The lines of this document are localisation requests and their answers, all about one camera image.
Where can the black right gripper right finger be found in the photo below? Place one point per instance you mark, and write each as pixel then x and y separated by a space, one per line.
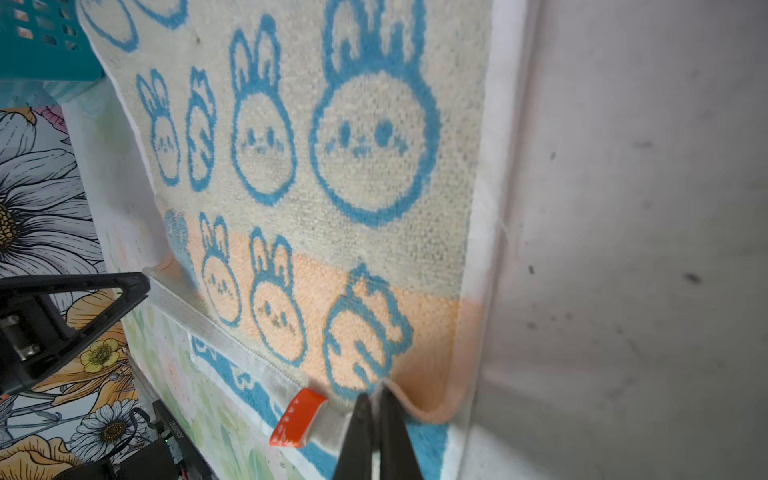
pixel 398 460

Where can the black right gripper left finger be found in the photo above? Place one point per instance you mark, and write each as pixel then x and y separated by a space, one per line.
pixel 355 459

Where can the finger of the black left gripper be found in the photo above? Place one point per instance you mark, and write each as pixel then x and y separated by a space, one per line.
pixel 36 341

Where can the cream towel blue swirls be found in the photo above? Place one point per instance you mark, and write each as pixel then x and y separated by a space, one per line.
pixel 330 174

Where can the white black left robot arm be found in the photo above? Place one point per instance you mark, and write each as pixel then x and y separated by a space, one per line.
pixel 69 404

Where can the teal plastic basket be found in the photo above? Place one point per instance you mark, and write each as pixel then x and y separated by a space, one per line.
pixel 43 40

